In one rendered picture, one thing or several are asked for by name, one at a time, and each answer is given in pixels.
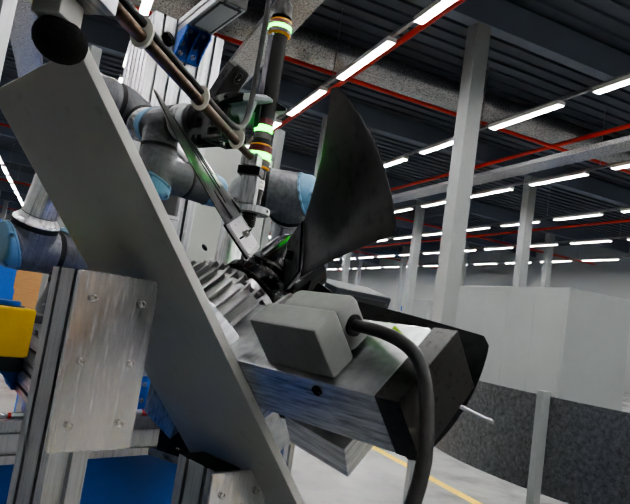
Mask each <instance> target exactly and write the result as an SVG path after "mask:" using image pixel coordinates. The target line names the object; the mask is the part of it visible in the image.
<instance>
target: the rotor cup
mask: <svg viewBox="0 0 630 504"><path fill-rule="evenodd" d="M291 235H292V234H283V235H280V236H279V237H278V238H276V239H275V240H273V241H272V242H271V243H269V244H268V245H266V246H264V247H263V248H262V249H260V250H259V251H257V252H256V253H255V254H253V255H252V256H251V257H250V258H249V259H248V261H247V260H243V259H234V260H232V261H230V262H229V263H227V264H226V265H225V267H227V266H230V268H234V269H237V270H239V271H242V272H243V273H245V274H246V275H247V277H248V278H252V279H253V280H254V281H256V282H257V283H258V284H259V285H260V286H261V288H262V289H263V290H264V291H265V292H266V294H267V295H268V297H269V298H270V300H271V301H272V303H275V302H277V301H278V300H280V299H281V298H283V297H284V296H286V295H287V294H289V293H292V294H294V293H296V292H298V291H302V290H304V291H312V290H313V289H314V287H315V286H316V285H317V283H318V282H319V283H320V284H322V285H324V284H325V285H326V282H327V272H326V268H325V265H323V266H321V267H319V268H317V269H315V270H313V271H312V272H310V273H308V274H306V275H305V276H303V277H301V275H300V276H299V278H298V279H297V280H296V281H295V283H294V284H293V285H292V286H291V288H290V289H286V291H283V286H284V273H285V260H286V259H284V258H283V254H284V251H285V249H286V247H287V241H288V240H289V238H290V237H291Z"/></svg>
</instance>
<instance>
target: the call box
mask: <svg viewBox="0 0 630 504"><path fill-rule="evenodd" d="M35 316H36V310H34V309H30V308H26V307H25V306H13V305H5V304H0V357H18V358H25V357H27V356H28V351H29V346H30V341H31V336H32V331H33V326H34V321H35Z"/></svg>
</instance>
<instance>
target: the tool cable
mask: <svg viewBox="0 0 630 504"><path fill-rule="evenodd" d="M118 1H119V2H120V3H121V4H122V5H123V6H124V7H125V9H126V10H127V11H128V12H129V13H130V14H131V15H132V17H133V18H134V19H135V20H136V21H137V22H138V23H139V25H140V26H141V27H142V28H143V29H144V30H145V31H146V33H147V38H146V40H145V41H143V42H140V43H139V42H136V41H135V40H134V38H133V37H132V36H131V35H130V41H131V43H132V44H133V45H134V46H135V47H136V48H137V49H145V48H146V47H148V46H149V45H150V44H151V42H152V40H154V42H155V43H156V44H157V45H158V46H159V47H160V48H161V50H162V51H163V52H164V53H165V54H166V55H167V56H168V57H169V59H170V60H171V61H172V62H173V63H174V64H175V65H176V67H177V68H178V69H179V70H180V71H181V72H182V73H183V75H184V76H185V77H186V78H187V79H188V80H189V81H190V82H191V84H192V85H193V86H194V87H195V88H196V89H197V90H198V92H199V93H200V94H201V95H202V96H203V97H204V103H203V104H202V105H199V106H198V105H196V104H195V103H194V102H193V101H192V100H191V104H192V106H193V108H194V109H196V110H198V111H200V110H203V109H205V108H206V107H207V105H208V103H209V104H210V105H211V106H212V107H213V109H214V110H215V111H216V112H217V113H218V114H219V115H220V117H221V118H222V119H223V120H224V121H225V122H226V123H227V125H228V126H229V127H231V128H232V129H233V131H234V133H235V134H236V135H237V136H238V137H239V138H240V143H239V144H238V145H234V144H232V143H231V141H230V140H229V144H230V146H231V147H232V148H233V149H238V148H240V147H241V146H242V145H243V143H244V140H245V135H244V132H243V129H244V128H245V127H246V125H247V124H248V122H249V119H250V116H251V113H252V109H253V105H254V100H255V96H256V91H257V85H258V80H259V74H260V69H261V63H262V57H263V51H264V46H265V40H266V34H267V28H268V22H269V16H270V10H271V4H272V0H266V6H265V12H264V17H263V23H262V29H261V35H260V41H259V47H258V52H257V58H256V64H255V70H254V75H253V81H252V86H251V91H250V96H249V101H248V105H247V109H246V112H245V116H244V118H243V120H242V122H241V124H236V123H234V122H233V121H232V120H231V119H230V118H229V117H228V116H227V115H226V114H225V113H224V112H223V111H222V110H221V109H220V107H219V106H218V105H217V104H216V103H215V102H214V101H213V99H212V98H211V97H210V92H209V90H208V88H207V87H206V86H204V85H200V84H199V83H198V82H197V80H196V79H195V78H194V77H193V76H192V74H191V73H190V72H189V71H188V70H187V68H186V67H185V66H184V65H183V64H182V62H181V61H180V60H179V59H178V58H177V56H176V55H175V54H174V53H173V52H172V50H171V49H170V48H169V47H167V46H166V45H165V44H164V42H163V40H162V38H161V37H160V36H159V35H158V34H157V32H156V31H155V28H154V24H153V22H152V21H151V20H150V19H149V18H148V17H145V16H142V14H141V13H140V12H139V11H138V10H137V8H136V7H135V6H134V5H133V4H132V2H131V1H130V0H118Z"/></svg>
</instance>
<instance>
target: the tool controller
mask: <svg viewBox="0 0 630 504"><path fill-rule="evenodd" d="M325 287H326V288H328V289H329V290H330V291H332V292H333V293H335V294H341V295H350V296H352V297H354V298H355V299H356V301H357V302H361V303H366V304H370V305H374V306H378V307H382V308H386V309H388V306H389V304H390V301H391V299H390V298H389V297H387V296H385V295H383V294H381V293H378V292H376V291H374V290H372V289H370V288H367V287H363V286H359V285H354V284H349V283H345V282H340V281H336V280H331V279H327V282H326V285H325Z"/></svg>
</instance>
